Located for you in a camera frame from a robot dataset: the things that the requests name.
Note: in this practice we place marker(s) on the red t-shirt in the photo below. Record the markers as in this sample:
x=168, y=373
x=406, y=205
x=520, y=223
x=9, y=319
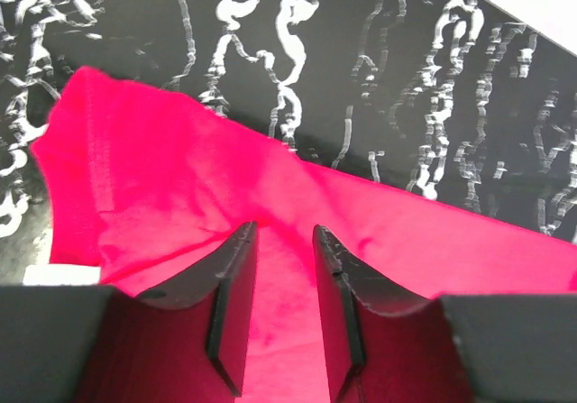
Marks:
x=145, y=182

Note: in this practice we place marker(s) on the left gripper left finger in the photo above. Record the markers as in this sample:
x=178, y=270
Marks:
x=184, y=340

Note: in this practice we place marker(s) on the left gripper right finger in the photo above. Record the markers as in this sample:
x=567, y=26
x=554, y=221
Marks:
x=382, y=342

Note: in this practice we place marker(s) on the black marbled table mat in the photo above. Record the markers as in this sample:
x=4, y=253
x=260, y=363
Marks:
x=459, y=101

